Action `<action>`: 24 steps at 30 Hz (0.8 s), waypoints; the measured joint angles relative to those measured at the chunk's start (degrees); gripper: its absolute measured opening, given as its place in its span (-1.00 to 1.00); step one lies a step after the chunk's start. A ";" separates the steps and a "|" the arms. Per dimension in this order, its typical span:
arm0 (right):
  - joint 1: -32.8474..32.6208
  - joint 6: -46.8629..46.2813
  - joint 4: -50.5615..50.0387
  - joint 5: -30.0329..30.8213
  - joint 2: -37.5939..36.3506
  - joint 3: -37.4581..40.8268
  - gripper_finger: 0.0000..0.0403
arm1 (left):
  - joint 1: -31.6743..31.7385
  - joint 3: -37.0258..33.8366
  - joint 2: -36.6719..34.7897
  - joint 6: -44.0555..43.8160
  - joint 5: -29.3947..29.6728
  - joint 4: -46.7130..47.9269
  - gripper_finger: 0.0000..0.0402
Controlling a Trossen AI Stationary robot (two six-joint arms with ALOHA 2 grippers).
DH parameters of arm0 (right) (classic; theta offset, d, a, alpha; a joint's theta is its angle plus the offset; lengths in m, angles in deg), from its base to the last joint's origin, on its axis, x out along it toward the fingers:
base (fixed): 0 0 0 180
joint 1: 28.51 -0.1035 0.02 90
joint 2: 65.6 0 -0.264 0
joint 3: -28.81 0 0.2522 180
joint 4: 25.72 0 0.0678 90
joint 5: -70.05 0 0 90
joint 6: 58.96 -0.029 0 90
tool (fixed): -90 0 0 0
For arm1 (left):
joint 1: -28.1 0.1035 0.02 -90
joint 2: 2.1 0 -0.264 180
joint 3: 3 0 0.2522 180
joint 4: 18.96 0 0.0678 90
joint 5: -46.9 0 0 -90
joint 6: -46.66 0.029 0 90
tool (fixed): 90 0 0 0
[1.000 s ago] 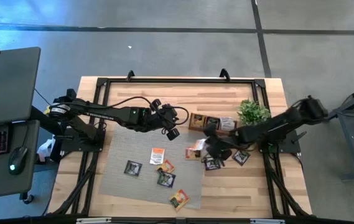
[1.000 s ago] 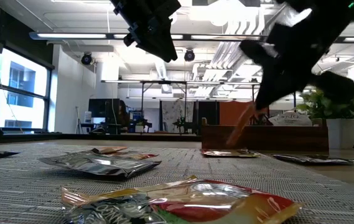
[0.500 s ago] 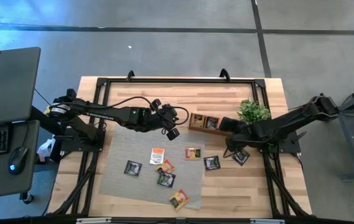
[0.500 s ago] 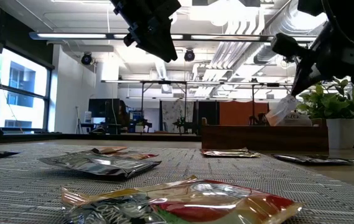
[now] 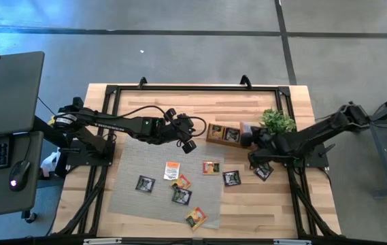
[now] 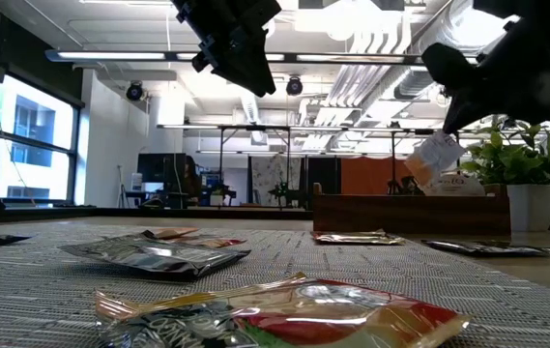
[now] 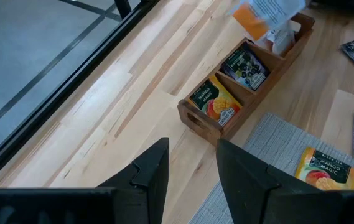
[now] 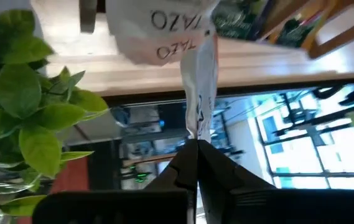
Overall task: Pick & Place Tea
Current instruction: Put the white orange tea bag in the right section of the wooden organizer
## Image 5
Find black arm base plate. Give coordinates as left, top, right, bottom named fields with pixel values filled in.
left=281, top=142, right=330, bottom=168
left=58, top=138, right=116, bottom=167

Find white frame bracket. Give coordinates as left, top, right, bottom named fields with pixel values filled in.
left=82, top=238, right=122, bottom=245
left=273, top=239, right=313, bottom=245

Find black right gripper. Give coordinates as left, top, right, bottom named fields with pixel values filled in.
left=239, top=121, right=280, bottom=170

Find grey two-tier desk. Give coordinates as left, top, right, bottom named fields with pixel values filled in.
left=0, top=50, right=46, bottom=221

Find black computer mouse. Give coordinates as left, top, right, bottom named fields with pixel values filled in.
left=8, top=159, right=32, bottom=193

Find white orange tea packet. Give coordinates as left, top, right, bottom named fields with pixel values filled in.
left=163, top=161, right=182, bottom=181

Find black desk leg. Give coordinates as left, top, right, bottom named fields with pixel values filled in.
left=31, top=97, right=84, bottom=149

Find green artificial plant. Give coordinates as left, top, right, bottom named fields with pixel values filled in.
left=260, top=108, right=297, bottom=135

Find black floor cable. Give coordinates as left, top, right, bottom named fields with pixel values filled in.
left=37, top=96, right=61, bottom=118

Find brown wooden compartment tray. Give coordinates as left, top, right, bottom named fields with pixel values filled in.
left=205, top=122, right=249, bottom=149

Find grey woven placemat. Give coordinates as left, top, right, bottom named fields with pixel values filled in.
left=107, top=135, right=225, bottom=229

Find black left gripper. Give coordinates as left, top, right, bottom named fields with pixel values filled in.
left=164, top=108, right=198, bottom=154

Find yellow orange tea packet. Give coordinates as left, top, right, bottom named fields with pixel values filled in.
left=202, top=161, right=221, bottom=176
left=171, top=174, right=192, bottom=191
left=209, top=125, right=225, bottom=141
left=184, top=206, right=209, bottom=231

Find white plastic object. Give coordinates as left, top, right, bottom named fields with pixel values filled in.
left=39, top=150, right=61, bottom=178

